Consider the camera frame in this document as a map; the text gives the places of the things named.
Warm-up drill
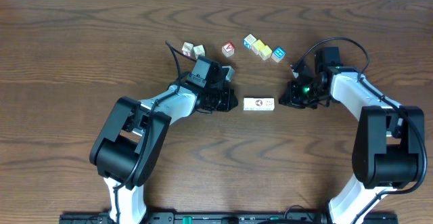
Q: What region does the green letter Z block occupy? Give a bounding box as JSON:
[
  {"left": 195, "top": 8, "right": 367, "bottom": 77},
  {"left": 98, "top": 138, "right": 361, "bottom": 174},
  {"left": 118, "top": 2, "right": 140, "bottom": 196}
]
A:
[{"left": 244, "top": 97, "right": 256, "bottom": 110}]

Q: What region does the plain drawing wooden block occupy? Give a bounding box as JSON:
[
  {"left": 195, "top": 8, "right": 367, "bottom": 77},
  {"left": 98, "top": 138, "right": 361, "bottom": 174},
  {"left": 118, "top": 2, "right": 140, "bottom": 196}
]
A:
[{"left": 263, "top": 98, "right": 275, "bottom": 110}]

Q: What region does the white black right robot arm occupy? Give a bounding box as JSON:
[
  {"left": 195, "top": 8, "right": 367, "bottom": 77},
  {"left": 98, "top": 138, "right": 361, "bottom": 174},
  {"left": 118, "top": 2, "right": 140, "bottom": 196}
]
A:
[{"left": 279, "top": 66, "right": 427, "bottom": 223}]

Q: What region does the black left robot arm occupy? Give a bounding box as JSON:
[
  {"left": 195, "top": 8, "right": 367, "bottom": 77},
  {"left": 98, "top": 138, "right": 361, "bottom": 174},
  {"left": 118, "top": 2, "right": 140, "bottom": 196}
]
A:
[{"left": 89, "top": 83, "right": 238, "bottom": 223}]

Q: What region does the blue topped wooden block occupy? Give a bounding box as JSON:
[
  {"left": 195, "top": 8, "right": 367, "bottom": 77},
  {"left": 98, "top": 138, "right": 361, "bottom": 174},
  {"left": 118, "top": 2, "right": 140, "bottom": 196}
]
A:
[{"left": 271, "top": 47, "right": 286, "bottom": 63}]

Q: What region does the blue letter T block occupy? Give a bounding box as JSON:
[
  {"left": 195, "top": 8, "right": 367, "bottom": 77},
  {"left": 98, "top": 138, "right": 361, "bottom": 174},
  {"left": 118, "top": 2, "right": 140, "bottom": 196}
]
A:
[{"left": 193, "top": 45, "right": 206, "bottom": 59}]

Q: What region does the red letter A block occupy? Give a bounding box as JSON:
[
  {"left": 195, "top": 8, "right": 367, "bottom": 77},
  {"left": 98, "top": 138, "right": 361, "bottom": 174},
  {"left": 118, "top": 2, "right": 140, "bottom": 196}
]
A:
[{"left": 222, "top": 42, "right": 235, "bottom": 58}]

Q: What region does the red number 3 block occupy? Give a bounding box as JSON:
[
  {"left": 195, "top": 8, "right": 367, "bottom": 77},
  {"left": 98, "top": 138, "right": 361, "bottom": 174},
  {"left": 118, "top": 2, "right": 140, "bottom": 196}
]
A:
[{"left": 181, "top": 42, "right": 193, "bottom": 57}]

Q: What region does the yellow topped wooden block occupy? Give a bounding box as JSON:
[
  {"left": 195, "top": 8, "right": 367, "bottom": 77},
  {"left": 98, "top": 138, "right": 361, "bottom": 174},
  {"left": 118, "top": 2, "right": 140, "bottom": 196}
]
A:
[{"left": 251, "top": 39, "right": 265, "bottom": 55}]

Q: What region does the blue letter X block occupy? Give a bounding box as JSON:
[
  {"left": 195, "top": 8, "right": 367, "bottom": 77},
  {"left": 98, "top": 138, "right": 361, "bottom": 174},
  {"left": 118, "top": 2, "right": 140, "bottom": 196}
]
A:
[{"left": 243, "top": 34, "right": 256, "bottom": 50}]

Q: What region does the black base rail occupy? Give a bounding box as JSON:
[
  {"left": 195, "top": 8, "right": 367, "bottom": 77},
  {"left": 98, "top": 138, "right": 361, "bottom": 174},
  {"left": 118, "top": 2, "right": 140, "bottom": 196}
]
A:
[{"left": 59, "top": 203, "right": 399, "bottom": 224}]

